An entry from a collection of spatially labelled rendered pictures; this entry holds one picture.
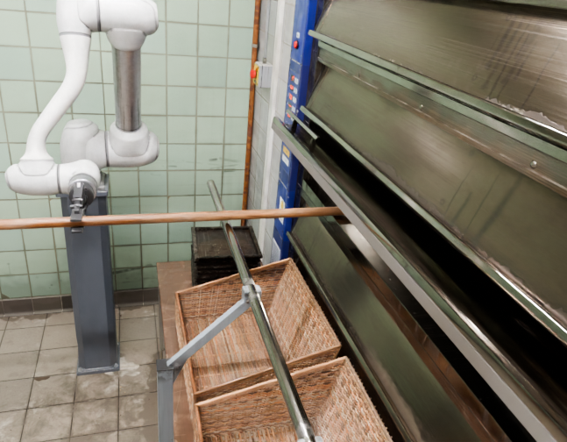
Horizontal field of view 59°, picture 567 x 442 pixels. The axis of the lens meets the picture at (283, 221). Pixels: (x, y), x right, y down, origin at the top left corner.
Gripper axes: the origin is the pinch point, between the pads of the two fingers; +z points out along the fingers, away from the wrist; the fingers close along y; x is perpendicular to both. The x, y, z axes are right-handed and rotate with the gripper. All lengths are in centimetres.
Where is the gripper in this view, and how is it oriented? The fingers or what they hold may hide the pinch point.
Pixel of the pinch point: (77, 220)
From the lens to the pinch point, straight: 158.1
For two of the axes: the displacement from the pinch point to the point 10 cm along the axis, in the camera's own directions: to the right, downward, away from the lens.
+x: -9.6, 0.4, -2.8
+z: 2.7, 4.6, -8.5
